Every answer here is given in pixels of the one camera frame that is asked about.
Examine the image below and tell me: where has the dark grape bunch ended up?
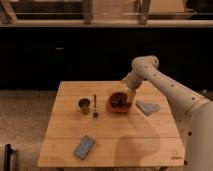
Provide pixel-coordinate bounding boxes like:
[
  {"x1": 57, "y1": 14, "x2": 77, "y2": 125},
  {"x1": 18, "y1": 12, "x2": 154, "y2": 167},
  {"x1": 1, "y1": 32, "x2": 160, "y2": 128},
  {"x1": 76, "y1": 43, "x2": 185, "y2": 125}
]
[{"x1": 111, "y1": 95, "x2": 127, "y2": 107}]

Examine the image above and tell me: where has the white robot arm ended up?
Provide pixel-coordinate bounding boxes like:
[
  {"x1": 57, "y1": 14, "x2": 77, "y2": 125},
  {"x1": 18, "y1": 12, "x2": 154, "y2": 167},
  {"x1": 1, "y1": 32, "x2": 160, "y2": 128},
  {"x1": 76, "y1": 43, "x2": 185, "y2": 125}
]
[{"x1": 122, "y1": 55, "x2": 213, "y2": 171}]

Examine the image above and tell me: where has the orange bowl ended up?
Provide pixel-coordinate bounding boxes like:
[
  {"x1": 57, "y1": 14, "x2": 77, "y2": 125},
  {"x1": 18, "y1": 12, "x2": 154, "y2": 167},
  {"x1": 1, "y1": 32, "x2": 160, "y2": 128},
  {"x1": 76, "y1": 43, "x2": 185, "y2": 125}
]
[{"x1": 107, "y1": 92, "x2": 132, "y2": 113}]

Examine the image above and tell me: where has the blue folded cloth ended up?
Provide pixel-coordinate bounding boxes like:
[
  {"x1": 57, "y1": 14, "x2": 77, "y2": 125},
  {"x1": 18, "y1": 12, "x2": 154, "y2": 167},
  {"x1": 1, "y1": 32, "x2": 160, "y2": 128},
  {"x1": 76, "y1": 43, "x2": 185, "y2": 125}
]
[{"x1": 136, "y1": 100, "x2": 160, "y2": 116}]

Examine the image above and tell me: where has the dark metal cup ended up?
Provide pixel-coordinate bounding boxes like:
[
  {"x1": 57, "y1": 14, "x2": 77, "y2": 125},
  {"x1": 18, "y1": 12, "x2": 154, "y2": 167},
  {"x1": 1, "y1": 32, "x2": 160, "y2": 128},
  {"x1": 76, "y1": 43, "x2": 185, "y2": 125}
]
[{"x1": 78, "y1": 98, "x2": 90, "y2": 114}]

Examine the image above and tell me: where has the wooden folding table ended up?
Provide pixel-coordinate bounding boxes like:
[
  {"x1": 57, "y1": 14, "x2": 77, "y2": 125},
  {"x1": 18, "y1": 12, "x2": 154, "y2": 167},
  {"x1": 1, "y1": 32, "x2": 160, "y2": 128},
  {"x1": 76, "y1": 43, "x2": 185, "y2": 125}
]
[{"x1": 38, "y1": 81, "x2": 185, "y2": 168}]

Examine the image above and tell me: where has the blue sponge near front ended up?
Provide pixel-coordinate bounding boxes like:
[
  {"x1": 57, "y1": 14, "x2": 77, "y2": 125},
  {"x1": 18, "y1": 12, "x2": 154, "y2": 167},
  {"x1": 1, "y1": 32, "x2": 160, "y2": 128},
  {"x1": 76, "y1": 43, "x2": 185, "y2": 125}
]
[{"x1": 73, "y1": 135, "x2": 95, "y2": 160}]

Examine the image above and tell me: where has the black object at floor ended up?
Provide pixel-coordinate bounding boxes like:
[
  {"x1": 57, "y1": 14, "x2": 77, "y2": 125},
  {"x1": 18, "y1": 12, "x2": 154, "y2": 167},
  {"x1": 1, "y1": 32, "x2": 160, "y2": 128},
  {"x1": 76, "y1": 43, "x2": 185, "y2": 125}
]
[{"x1": 3, "y1": 144, "x2": 15, "y2": 171}]

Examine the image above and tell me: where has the wooden shelf frame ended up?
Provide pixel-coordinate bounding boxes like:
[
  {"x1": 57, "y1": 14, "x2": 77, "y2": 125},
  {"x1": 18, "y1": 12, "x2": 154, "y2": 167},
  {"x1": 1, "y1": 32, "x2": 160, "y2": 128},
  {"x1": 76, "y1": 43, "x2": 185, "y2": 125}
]
[{"x1": 0, "y1": 0, "x2": 213, "y2": 28}]

